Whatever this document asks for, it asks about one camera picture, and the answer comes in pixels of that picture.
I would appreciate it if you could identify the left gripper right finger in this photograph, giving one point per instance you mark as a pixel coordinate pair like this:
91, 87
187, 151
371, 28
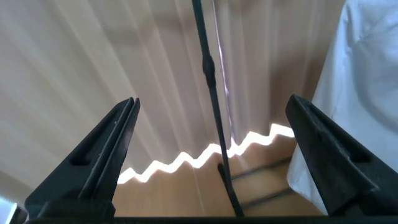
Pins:
342, 168

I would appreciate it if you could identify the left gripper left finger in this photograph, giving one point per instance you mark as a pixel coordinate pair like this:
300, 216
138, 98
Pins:
93, 168

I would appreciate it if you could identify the pale grey shorts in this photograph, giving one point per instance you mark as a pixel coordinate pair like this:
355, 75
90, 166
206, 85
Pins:
363, 77

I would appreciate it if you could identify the black clothes rack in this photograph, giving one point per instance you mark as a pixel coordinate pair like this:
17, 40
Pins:
208, 68

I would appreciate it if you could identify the beige curtain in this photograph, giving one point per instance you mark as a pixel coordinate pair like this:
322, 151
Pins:
93, 77

